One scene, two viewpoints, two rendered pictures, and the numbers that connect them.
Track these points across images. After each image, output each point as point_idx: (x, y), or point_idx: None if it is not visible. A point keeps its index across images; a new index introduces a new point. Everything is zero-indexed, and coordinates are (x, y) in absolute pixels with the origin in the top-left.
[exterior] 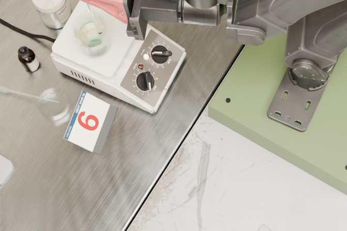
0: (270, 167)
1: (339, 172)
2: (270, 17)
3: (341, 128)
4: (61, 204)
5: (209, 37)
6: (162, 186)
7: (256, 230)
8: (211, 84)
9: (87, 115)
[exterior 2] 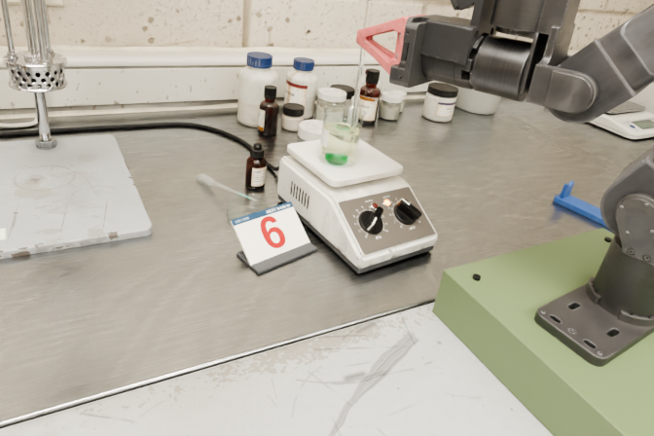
0: (508, 417)
1: None
2: (618, 47)
3: None
4: (160, 290)
5: (473, 252)
6: (313, 345)
7: None
8: None
9: (275, 226)
